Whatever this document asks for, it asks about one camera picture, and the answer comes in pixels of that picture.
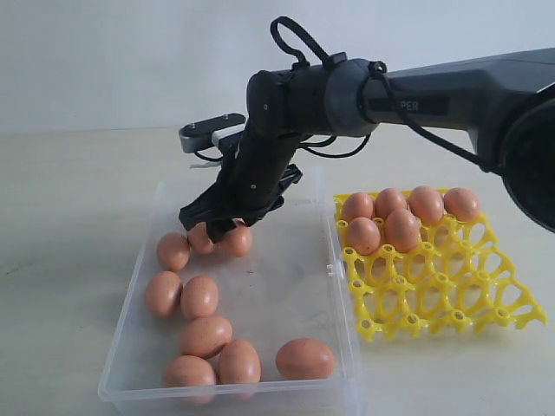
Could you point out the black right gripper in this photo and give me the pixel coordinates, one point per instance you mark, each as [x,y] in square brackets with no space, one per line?
[255,171]

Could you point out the brown egg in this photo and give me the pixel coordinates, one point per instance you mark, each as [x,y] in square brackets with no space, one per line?
[357,205]
[205,337]
[199,297]
[462,203]
[363,235]
[200,241]
[389,200]
[305,359]
[237,242]
[162,295]
[173,251]
[427,204]
[402,230]
[239,363]
[188,371]

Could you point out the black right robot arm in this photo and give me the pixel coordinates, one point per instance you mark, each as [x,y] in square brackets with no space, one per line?
[496,112]

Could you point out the clear plastic container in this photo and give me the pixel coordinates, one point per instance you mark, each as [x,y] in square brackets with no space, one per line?
[290,285]

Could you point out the yellow plastic egg tray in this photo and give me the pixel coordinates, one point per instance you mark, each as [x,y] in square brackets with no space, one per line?
[457,277]

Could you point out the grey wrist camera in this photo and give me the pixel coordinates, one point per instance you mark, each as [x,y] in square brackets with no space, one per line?
[204,134]

